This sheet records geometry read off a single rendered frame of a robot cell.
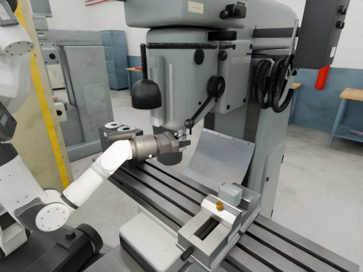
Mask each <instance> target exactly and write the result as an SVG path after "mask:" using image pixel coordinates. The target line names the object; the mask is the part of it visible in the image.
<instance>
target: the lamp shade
mask: <svg viewBox="0 0 363 272"><path fill-rule="evenodd" d="M131 102H132V107H133V108H135V109H139V110H151V109H155V108H159V107H161V106H162V94H161V91H160V89H159V86H158V84H157V83H155V82H154V81H153V80H149V79H147V80H143V79H142V80H139V81H137V82H136V83H135V84H134V85H133V88H132V92H131Z"/></svg>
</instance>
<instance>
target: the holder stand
mask: <svg viewBox="0 0 363 272"><path fill-rule="evenodd" d="M98 130H99V136H100V142H101V146H102V152H103V153H104V152H105V151H106V150H107V149H108V148H109V147H110V146H111V145H112V144H114V142H113V143H109V144H108V141H107V135H106V134H107V133H115V132H121V131H129V130H135V133H136V136H140V135H143V130H140V129H137V128H135V127H133V126H128V125H124V124H122V123H120V122H112V123H108V124H106V125H105V126H103V127H100V128H98ZM144 161H145V160H140V161H137V160H136V159H135V158H134V159H130V160H125V161H124V162H123V163H122V164H121V165H120V166H121V167H123V168H126V169H128V170H131V169H133V168H134V167H136V166H138V165H140V164H141V163H143V162H144Z"/></svg>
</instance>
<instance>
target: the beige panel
mask: <svg viewBox="0 0 363 272"><path fill-rule="evenodd" d="M14 15H15V16H16V18H17V19H18V21H19V23H20V24H21V25H23V27H24V28H25V30H26V32H27V33H28V35H29V36H30V38H31V40H32V41H33V43H34V45H35V47H34V49H33V50H32V51H31V78H30V93H29V96H28V97H27V99H26V100H25V102H24V103H23V105H22V106H21V108H20V109H19V110H18V111H17V112H15V113H13V114H11V115H12V116H13V117H14V119H15V120H16V121H17V126H16V129H15V133H14V136H13V138H12V139H11V140H9V143H12V144H13V146H14V148H15V149H16V151H17V152H18V154H19V155H20V156H21V158H22V160H23V161H24V163H25V164H26V166H27V167H28V169H29V170H30V172H31V173H32V174H33V176H34V177H35V179H36V180H37V182H38V183H39V184H40V186H41V187H42V188H54V189H56V190H58V191H59V193H60V194H63V191H64V190H65V189H66V188H67V187H68V186H69V185H70V184H71V183H73V182H74V179H73V175H72V170H71V166H70V162H69V158H68V154H67V151H66V147H65V143H64V139H63V135H62V131H61V127H60V124H59V120H58V116H57V112H56V108H55V104H54V101H53V97H52V93H51V89H50V85H49V81H48V77H47V74H46V70H45V66H44V62H43V57H42V54H41V50H40V47H39V42H38V38H37V35H36V30H35V26H34V23H33V19H32V15H31V11H30V7H29V3H28V0H18V6H17V9H16V11H15V12H14Z"/></svg>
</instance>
